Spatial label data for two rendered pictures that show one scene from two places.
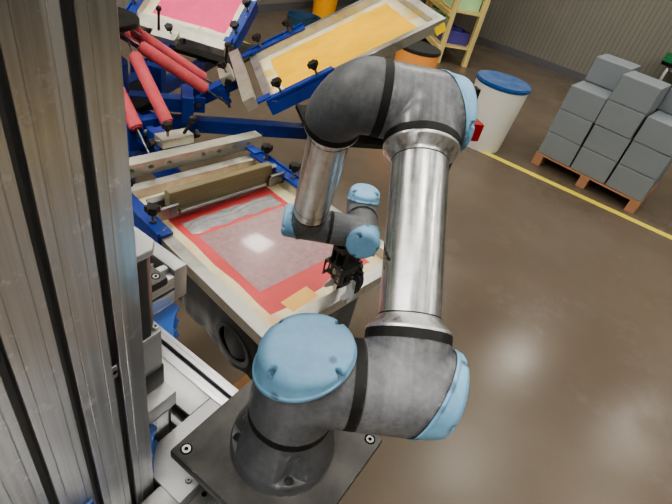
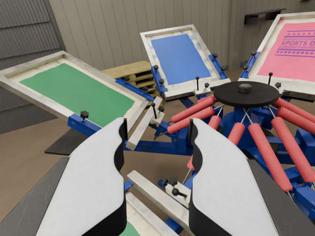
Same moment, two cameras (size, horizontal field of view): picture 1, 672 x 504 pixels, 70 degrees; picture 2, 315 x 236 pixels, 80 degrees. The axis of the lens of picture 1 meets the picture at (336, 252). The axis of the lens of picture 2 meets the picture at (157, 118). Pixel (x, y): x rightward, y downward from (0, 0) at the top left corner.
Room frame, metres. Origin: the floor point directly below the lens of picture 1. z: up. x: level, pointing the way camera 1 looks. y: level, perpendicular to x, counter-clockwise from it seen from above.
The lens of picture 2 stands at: (0.87, 0.83, 1.74)
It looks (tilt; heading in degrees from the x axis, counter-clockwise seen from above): 30 degrees down; 44
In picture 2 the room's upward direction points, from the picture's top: 8 degrees counter-clockwise
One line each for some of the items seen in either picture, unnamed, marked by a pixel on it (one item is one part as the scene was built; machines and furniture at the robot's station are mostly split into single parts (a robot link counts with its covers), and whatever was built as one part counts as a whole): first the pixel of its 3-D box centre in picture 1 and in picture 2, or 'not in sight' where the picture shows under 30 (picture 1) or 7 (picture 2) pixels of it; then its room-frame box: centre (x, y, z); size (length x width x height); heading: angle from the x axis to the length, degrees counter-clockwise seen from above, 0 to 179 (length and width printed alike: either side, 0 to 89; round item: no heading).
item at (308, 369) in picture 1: (305, 375); not in sight; (0.38, 0.00, 1.42); 0.13 x 0.12 x 0.14; 99
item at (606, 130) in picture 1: (619, 131); not in sight; (4.78, -2.37, 0.53); 1.07 x 0.71 x 1.06; 56
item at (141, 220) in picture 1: (140, 216); not in sight; (1.13, 0.61, 0.98); 0.30 x 0.05 x 0.07; 54
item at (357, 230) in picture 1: (355, 231); not in sight; (0.89, -0.03, 1.30); 0.11 x 0.11 x 0.08; 9
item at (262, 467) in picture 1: (287, 425); not in sight; (0.37, 0.01, 1.31); 0.15 x 0.15 x 0.10
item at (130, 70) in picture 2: not in sight; (129, 89); (3.19, 3.76, 0.41); 1.15 x 0.80 x 0.82; 154
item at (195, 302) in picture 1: (218, 309); not in sight; (1.04, 0.32, 0.77); 0.46 x 0.09 x 0.36; 54
